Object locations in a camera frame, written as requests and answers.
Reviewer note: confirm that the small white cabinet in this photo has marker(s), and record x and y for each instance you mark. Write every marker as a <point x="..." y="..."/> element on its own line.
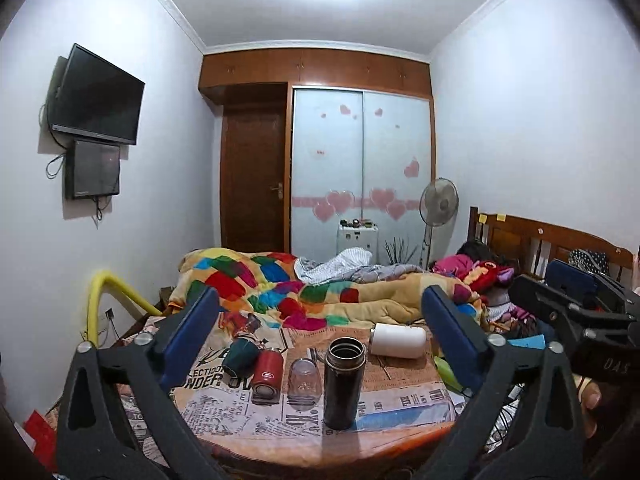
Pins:
<point x="357" y="237"/>

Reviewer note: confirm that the red cup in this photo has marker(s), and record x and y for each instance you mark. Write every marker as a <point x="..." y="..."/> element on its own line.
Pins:
<point x="267" y="376"/>

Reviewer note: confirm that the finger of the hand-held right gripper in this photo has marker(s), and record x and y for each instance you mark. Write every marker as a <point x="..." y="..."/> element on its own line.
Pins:
<point x="570" y="274"/>
<point x="540" y="300"/>

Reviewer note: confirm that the newspaper print tablecloth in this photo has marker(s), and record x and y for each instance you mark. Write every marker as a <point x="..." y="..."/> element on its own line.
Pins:
<point x="385" y="400"/>

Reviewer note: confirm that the wooden wardrobe with heart stickers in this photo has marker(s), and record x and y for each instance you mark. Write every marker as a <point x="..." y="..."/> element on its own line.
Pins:
<point x="327" y="160"/>

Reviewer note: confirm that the pink clothing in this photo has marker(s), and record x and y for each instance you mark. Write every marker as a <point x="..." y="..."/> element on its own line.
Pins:
<point x="452" y="264"/>

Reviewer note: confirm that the brown wooden door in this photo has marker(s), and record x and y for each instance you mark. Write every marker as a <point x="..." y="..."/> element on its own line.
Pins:
<point x="252" y="175"/>

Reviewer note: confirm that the striped grey white cloth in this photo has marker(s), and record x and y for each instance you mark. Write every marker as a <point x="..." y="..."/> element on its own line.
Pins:
<point x="332" y="265"/>

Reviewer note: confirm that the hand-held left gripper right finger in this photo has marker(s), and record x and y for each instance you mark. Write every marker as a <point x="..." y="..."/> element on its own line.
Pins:
<point x="450" y="332"/>

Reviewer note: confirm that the clear plastic cup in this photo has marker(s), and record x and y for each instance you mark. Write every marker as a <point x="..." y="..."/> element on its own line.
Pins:
<point x="302" y="384"/>

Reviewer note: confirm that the colourful patchwork blanket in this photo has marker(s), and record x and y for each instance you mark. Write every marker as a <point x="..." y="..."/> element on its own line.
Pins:
<point x="350" y="300"/>

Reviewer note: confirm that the standing fan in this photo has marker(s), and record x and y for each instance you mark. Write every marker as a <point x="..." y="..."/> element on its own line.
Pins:
<point x="439" y="205"/>

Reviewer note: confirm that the bundle of dark twigs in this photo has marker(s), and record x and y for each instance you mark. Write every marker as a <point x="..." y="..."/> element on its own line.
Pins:
<point x="400" y="252"/>

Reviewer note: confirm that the blue card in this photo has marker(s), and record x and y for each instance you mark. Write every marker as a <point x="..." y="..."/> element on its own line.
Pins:
<point x="527" y="342"/>

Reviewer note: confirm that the person's right hand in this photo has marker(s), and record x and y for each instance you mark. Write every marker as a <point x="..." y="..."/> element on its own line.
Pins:
<point x="591" y="402"/>

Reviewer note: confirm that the yellow padded rail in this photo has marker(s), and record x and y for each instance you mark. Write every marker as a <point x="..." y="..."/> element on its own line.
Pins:
<point x="107" y="279"/>

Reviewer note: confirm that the small black monitor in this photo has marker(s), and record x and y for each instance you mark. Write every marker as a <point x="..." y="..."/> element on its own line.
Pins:
<point x="94" y="169"/>

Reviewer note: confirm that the dark green cup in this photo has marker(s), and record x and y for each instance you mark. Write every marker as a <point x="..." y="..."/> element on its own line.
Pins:
<point x="239" y="356"/>

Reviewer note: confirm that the black dotted bag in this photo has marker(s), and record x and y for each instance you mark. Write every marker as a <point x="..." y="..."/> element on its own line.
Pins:
<point x="587" y="260"/>

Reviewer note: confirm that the wall-mounted black television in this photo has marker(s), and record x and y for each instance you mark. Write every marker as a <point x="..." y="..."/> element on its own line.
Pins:
<point x="97" y="94"/>

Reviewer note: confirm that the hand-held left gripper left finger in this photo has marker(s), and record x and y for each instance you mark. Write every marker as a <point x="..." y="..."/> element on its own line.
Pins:
<point x="192" y="332"/>

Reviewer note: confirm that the black thermos cup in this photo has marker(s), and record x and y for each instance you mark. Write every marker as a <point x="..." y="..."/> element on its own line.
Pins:
<point x="344" y="385"/>

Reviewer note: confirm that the red bag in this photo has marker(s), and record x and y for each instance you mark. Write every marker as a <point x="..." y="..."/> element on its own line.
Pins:
<point x="41" y="437"/>

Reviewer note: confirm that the white cup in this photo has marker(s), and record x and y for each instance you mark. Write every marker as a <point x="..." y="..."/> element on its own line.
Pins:
<point x="399" y="341"/>

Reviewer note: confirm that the red plush toy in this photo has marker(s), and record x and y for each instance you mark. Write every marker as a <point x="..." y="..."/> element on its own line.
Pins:
<point x="492" y="275"/>

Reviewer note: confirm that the wooden bed headboard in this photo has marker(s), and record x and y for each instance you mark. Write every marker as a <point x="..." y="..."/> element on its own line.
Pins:
<point x="540" y="235"/>

